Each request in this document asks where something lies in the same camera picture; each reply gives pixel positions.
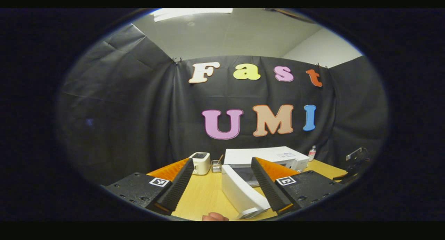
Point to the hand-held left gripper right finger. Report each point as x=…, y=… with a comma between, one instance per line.
x=266, y=188

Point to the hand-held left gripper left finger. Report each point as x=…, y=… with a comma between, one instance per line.
x=177, y=191

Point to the white microwave oven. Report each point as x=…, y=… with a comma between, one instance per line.
x=243, y=194

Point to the white toaster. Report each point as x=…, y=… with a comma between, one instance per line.
x=200, y=163

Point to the glass jar with utensils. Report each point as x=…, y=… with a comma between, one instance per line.
x=216, y=167

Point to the small bottle with pink label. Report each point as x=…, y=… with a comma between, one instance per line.
x=312, y=153

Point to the black backdrop cloth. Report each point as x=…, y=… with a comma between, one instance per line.
x=121, y=111

